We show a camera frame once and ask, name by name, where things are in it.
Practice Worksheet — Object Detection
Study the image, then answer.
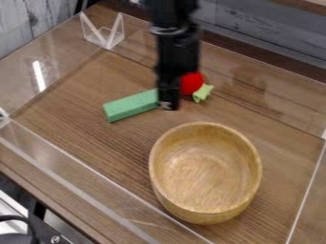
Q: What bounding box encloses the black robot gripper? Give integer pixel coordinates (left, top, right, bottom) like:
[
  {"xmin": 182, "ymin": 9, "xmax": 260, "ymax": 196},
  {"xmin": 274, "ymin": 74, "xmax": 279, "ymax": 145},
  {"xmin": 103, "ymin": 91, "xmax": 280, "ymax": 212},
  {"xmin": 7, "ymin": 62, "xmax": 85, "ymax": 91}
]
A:
[{"xmin": 155, "ymin": 27, "xmax": 202, "ymax": 111}]

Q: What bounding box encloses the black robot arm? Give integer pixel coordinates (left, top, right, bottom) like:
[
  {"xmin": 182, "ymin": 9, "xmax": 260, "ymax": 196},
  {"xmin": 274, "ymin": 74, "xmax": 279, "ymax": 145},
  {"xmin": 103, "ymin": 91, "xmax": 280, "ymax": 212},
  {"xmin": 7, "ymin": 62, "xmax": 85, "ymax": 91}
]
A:
[{"xmin": 144, "ymin": 0, "xmax": 202, "ymax": 111}]

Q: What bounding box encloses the red plush strawberry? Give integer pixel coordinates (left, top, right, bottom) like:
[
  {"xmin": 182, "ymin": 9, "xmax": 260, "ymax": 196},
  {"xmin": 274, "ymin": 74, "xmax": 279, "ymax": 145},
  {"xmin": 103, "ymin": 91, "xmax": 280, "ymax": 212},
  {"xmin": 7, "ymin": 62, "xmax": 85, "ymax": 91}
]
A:
[{"xmin": 180, "ymin": 71, "xmax": 214, "ymax": 103}]

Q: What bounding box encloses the green foam block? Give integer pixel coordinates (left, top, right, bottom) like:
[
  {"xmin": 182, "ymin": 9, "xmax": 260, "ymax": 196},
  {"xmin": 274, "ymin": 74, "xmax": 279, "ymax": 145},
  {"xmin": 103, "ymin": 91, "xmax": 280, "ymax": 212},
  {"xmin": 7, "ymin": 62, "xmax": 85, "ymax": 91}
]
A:
[{"xmin": 103, "ymin": 89, "xmax": 158, "ymax": 122}]

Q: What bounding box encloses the wooden bowl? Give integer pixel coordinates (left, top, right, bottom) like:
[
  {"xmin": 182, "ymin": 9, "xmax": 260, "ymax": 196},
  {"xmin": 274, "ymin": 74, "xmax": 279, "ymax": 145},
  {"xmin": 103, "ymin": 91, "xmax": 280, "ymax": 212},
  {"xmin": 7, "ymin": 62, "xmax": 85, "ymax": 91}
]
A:
[{"xmin": 148, "ymin": 121, "xmax": 262, "ymax": 225}]

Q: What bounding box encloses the clear acrylic corner bracket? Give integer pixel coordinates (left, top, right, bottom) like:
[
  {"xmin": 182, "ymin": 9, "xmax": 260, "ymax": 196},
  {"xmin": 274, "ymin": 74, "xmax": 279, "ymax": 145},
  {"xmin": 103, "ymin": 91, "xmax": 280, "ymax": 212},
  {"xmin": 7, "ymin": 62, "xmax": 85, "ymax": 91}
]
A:
[{"xmin": 79, "ymin": 12, "xmax": 124, "ymax": 50}]

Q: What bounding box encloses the black metal table frame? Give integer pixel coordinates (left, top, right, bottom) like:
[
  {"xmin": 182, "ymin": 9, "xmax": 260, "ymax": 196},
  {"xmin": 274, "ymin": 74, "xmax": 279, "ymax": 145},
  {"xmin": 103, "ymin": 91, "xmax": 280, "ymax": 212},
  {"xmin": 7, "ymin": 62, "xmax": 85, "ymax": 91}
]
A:
[{"xmin": 27, "ymin": 199, "xmax": 93, "ymax": 244}]

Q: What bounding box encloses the black cable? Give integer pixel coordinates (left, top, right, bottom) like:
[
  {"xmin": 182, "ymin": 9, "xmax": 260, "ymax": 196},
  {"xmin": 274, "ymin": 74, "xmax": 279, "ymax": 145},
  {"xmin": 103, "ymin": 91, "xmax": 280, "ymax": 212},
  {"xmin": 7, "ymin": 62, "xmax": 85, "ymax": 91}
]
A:
[{"xmin": 0, "ymin": 214, "xmax": 40, "ymax": 244}]

